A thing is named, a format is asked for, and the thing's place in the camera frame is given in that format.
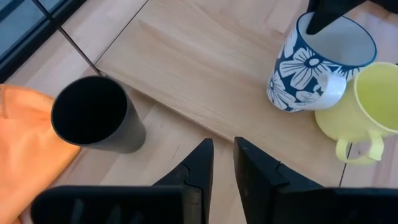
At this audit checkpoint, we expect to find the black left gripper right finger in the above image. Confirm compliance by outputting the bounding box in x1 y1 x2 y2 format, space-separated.
233 136 326 224

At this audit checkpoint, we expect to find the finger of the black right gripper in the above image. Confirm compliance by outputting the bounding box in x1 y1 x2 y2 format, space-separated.
369 0 398 15
306 0 368 35

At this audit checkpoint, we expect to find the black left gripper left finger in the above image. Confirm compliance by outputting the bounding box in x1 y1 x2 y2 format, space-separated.
151 138 215 224

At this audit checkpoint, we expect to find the blue white floral mug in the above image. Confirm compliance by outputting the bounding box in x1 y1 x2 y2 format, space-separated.
266 11 378 113

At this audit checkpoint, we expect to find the yellow-green mug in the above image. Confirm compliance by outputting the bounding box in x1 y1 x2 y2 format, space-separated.
314 62 398 166

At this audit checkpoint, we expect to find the black tall cup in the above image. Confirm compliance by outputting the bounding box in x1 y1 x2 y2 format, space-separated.
50 75 147 154

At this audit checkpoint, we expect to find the orange cloth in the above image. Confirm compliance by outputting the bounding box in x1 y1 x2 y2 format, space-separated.
0 84 82 224

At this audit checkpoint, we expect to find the black aluminium table frame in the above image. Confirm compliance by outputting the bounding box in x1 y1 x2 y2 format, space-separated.
0 0 88 83

